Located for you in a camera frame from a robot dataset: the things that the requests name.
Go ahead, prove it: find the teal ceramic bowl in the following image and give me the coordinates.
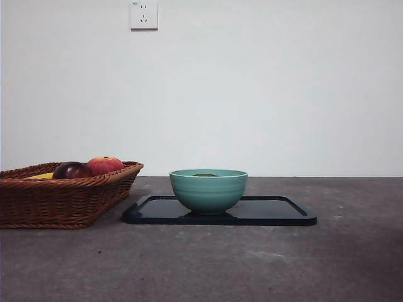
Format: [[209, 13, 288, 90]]
[[169, 169, 249, 216]]

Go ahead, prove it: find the dark rectangular tray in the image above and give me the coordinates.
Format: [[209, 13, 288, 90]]
[[122, 194, 318, 226]]

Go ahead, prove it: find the red apple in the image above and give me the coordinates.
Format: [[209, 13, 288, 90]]
[[87, 155, 125, 176]]

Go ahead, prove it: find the dark red plum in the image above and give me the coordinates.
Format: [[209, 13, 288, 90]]
[[52, 160, 94, 179]]

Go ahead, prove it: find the brown wicker basket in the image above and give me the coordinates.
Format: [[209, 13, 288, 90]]
[[0, 160, 144, 230]]

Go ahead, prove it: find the white wall socket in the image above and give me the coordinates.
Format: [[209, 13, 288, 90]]
[[130, 0, 159, 31]]

